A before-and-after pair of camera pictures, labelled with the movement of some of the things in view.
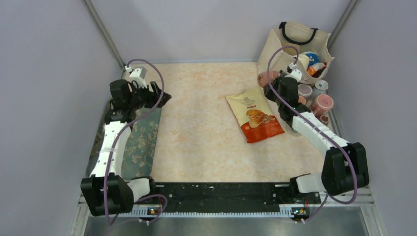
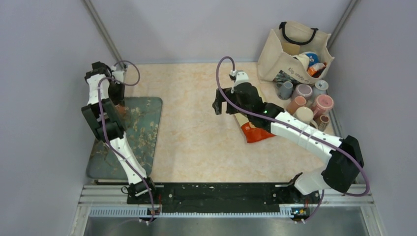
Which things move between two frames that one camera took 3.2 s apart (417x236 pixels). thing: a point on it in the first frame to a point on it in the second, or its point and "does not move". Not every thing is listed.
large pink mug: [322, 103] does not move
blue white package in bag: [313, 56] does not move
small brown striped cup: [324, 119] does not move
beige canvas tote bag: [304, 48] does not move
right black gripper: [267, 93] to [217, 104]
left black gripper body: [142, 97] to [116, 92]
